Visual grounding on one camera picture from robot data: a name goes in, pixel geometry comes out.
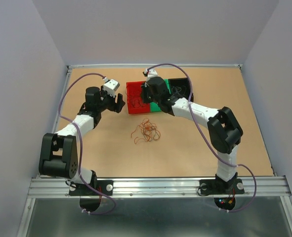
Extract red plastic bin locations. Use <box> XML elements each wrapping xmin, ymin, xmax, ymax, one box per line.
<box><xmin>125</xmin><ymin>81</ymin><xmax>150</xmax><ymax>115</ymax></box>

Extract black plastic bin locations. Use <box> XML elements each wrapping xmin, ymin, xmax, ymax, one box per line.
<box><xmin>168</xmin><ymin>78</ymin><xmax>190</xmax><ymax>99</ymax></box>

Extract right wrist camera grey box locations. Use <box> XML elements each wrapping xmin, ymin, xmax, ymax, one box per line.
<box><xmin>143</xmin><ymin>69</ymin><xmax>158</xmax><ymax>80</ymax></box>

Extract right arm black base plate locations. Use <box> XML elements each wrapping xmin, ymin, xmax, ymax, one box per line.
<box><xmin>197</xmin><ymin>179</ymin><xmax>245</xmax><ymax>196</ymax></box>

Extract green plastic bin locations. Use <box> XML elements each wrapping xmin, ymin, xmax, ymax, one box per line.
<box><xmin>150</xmin><ymin>79</ymin><xmax>171</xmax><ymax>113</ymax></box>

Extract grey wire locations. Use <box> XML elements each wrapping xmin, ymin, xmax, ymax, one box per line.
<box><xmin>171</xmin><ymin>85</ymin><xmax>190</xmax><ymax>97</ymax></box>

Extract aluminium table edge frame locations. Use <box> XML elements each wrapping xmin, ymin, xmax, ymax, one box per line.
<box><xmin>17</xmin><ymin>63</ymin><xmax>238</xmax><ymax>237</ymax></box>

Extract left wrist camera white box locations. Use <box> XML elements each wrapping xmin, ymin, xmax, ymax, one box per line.
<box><xmin>102</xmin><ymin>77</ymin><xmax>120</xmax><ymax>98</ymax></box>

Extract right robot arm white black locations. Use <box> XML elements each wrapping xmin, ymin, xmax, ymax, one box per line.
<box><xmin>141</xmin><ymin>77</ymin><xmax>243</xmax><ymax>193</ymax></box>

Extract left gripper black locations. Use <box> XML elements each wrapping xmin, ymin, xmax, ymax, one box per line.
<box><xmin>97</xmin><ymin>85</ymin><xmax>125</xmax><ymax>114</ymax></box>

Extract orange grey black wires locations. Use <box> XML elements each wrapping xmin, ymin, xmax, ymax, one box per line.
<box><xmin>130</xmin><ymin>118</ymin><xmax>162</xmax><ymax>145</ymax></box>

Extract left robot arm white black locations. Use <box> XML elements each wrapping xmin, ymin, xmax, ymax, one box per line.
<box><xmin>39</xmin><ymin>86</ymin><xmax>125</xmax><ymax>195</ymax></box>

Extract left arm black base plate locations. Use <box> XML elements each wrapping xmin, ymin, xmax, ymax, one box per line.
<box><xmin>68</xmin><ymin>179</ymin><xmax>114</xmax><ymax>197</ymax></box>

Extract aluminium mounting rail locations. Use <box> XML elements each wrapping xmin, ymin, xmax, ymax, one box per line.
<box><xmin>27</xmin><ymin>176</ymin><xmax>292</xmax><ymax>198</ymax></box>

